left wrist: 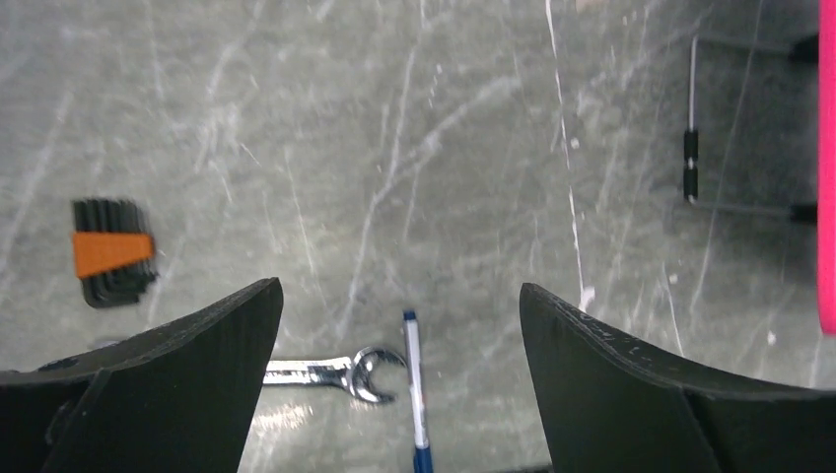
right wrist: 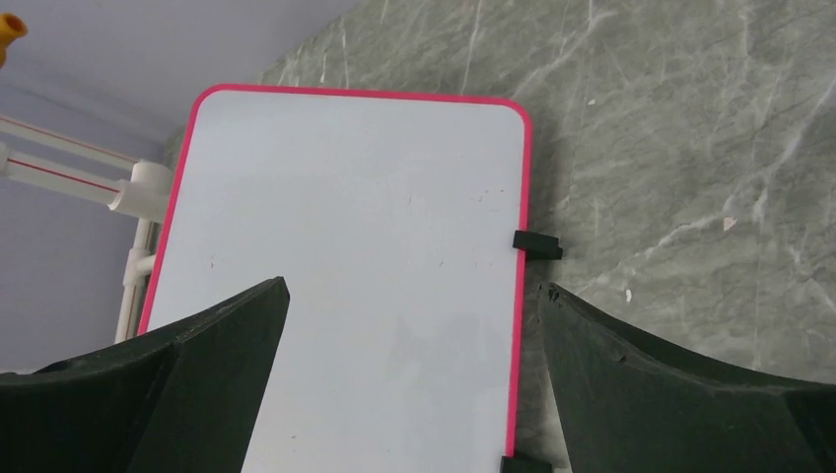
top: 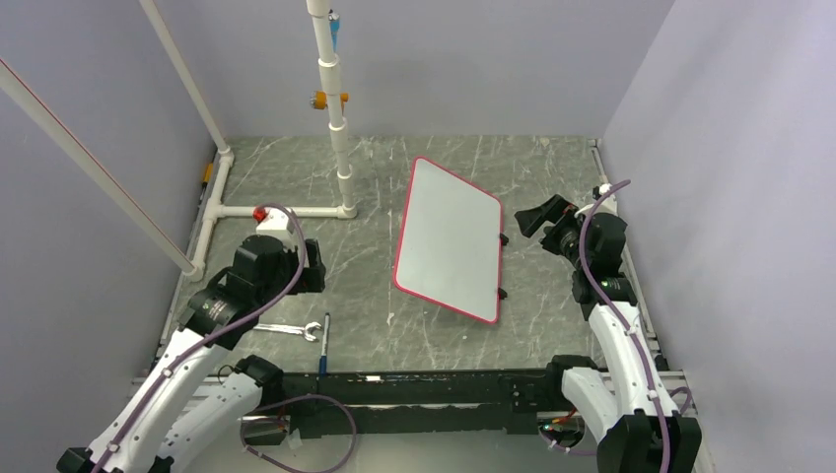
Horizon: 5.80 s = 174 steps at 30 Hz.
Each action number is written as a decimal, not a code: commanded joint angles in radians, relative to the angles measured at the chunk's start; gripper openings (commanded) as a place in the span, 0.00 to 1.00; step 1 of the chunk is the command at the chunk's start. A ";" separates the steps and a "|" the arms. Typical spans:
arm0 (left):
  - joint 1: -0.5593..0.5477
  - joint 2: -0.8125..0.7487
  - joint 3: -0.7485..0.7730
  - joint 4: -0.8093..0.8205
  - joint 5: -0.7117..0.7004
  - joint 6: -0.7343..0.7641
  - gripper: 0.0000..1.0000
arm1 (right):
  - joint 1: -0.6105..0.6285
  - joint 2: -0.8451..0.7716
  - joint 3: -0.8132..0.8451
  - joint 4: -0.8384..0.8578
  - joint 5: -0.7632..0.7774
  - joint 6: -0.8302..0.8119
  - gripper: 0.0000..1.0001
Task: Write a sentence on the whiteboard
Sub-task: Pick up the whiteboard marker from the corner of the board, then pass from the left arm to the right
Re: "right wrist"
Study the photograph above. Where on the white pvc pipe frame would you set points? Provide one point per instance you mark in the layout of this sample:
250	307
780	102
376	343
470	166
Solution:
144	196

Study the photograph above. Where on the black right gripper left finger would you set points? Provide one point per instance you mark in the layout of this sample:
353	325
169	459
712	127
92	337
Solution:
180	398

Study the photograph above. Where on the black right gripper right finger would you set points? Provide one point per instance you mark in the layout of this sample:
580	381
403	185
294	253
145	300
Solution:
630	401

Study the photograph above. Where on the black lower whiteboard clip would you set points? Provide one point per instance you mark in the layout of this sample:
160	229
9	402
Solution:
522	463

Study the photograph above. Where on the black whiteboard clip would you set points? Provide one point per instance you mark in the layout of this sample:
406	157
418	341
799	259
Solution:
522	463
537	246

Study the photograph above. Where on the pink framed whiteboard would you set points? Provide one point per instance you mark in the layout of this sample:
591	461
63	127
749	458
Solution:
391	217

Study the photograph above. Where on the orange pipe fitting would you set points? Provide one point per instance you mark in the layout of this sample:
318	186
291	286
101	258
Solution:
11	28

